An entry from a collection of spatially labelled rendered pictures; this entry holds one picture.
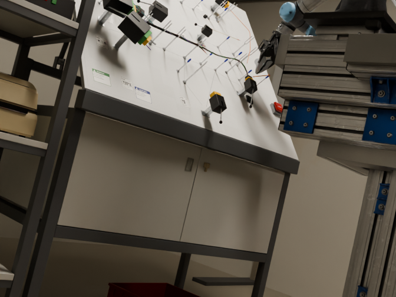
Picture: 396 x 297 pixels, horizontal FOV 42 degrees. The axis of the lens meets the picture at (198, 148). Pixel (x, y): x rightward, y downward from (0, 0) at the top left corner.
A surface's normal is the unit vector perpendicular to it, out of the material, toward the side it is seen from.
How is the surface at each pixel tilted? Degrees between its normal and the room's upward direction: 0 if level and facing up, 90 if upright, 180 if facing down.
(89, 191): 90
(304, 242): 90
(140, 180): 90
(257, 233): 90
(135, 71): 53
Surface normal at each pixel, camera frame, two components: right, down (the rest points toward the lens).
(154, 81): 0.66, -0.51
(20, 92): 0.72, -0.20
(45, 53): 0.77, 0.14
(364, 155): -0.60, -0.20
